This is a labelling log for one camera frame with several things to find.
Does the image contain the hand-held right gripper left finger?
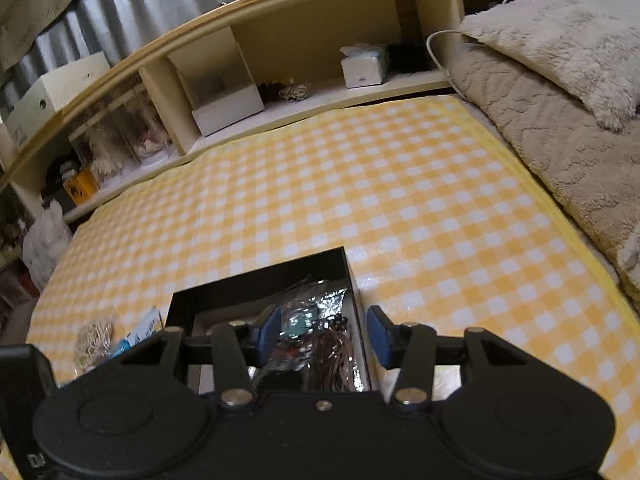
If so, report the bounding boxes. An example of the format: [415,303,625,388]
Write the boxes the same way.
[119,304,283,408]

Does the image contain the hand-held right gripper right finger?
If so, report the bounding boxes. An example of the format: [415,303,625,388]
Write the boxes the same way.
[366,304,532,408]

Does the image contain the black cardboard box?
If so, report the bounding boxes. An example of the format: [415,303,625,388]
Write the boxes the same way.
[164,246,373,393]

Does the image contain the blue-white packet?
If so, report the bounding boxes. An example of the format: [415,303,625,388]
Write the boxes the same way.
[282,282,369,392]

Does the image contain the clear bag of noodles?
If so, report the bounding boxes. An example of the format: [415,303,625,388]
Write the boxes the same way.
[74,317,118,376]

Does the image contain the white blue printed packet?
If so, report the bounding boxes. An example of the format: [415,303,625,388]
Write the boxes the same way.
[125,306,166,348]

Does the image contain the teal round trinket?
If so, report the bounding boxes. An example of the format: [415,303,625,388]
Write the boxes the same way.
[280,307,321,341]

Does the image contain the white plastic bag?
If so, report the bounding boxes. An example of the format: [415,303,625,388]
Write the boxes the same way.
[22,205,73,291]

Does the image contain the yellow checkered mat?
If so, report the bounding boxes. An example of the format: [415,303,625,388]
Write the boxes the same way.
[0,95,633,480]

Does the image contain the orange small box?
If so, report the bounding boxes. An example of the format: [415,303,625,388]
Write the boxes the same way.
[62,169,100,206]

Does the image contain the white open box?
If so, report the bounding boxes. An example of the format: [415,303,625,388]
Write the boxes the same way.
[167,40,266,137]

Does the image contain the beige textured blanket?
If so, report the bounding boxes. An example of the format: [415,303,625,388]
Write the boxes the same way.
[447,45,640,311]

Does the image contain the clear doll case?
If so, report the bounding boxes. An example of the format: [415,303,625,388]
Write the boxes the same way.
[67,82,176,191]

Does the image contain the white tissue box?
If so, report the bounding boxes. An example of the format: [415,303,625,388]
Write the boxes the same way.
[340,43,391,89]

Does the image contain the wooden headboard shelf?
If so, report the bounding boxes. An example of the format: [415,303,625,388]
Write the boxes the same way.
[0,0,566,226]

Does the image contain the white lidded storage box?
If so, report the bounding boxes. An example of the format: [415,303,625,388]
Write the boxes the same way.
[2,51,112,151]

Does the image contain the beige fluffy pillow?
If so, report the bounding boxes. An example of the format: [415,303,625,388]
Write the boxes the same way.
[459,0,640,133]

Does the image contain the grey curtain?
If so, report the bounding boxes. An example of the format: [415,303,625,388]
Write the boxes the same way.
[0,0,351,121]

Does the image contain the beige paper sheet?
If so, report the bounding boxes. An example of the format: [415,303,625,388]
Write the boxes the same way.
[0,0,121,73]

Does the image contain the brown cord bundle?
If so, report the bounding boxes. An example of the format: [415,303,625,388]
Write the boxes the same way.
[310,327,363,391]

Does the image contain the beige rope bundle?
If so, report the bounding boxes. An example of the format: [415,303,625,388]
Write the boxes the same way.
[277,80,311,103]

